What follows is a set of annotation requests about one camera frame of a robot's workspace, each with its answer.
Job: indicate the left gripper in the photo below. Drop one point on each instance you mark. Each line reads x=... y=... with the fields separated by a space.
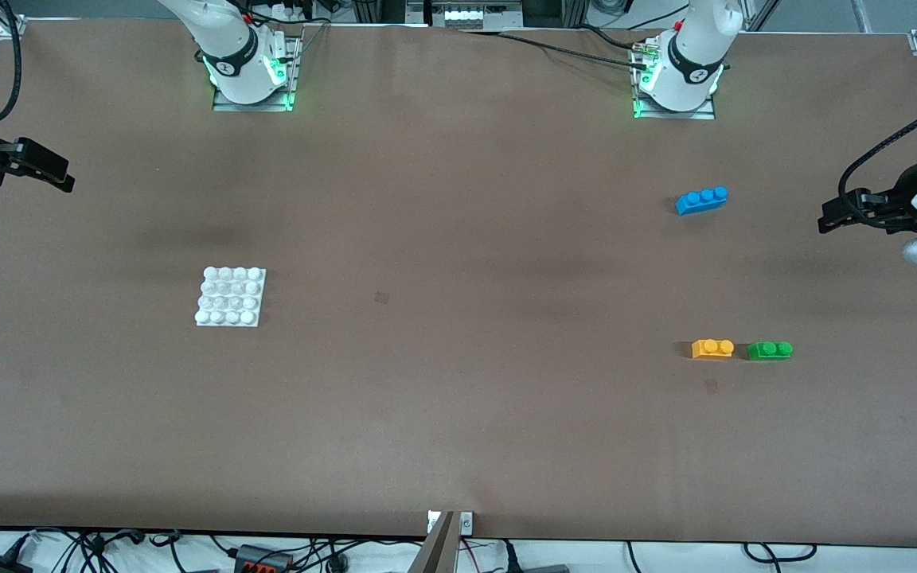
x=898 y=194

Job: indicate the yellow two-stud block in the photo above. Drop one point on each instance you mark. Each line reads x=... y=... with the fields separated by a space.
x=712 y=349

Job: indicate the white studded base plate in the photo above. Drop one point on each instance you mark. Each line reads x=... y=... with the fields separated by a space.
x=229 y=297

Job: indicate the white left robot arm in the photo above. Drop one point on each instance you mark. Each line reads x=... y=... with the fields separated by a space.
x=693 y=64

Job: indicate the blue three-stud block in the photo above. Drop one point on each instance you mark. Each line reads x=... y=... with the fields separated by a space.
x=701 y=200

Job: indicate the green two-stud block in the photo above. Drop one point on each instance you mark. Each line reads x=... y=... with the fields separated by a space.
x=769 y=350

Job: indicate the white terminal block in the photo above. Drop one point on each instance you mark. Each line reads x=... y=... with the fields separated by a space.
x=470 y=16

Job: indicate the black orange power adapter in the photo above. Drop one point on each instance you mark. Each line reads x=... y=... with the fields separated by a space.
x=263 y=561

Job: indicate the small metal bracket plate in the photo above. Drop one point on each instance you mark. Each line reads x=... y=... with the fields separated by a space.
x=466 y=523

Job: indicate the grey brown camera post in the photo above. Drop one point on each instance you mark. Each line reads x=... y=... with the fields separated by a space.
x=436 y=553

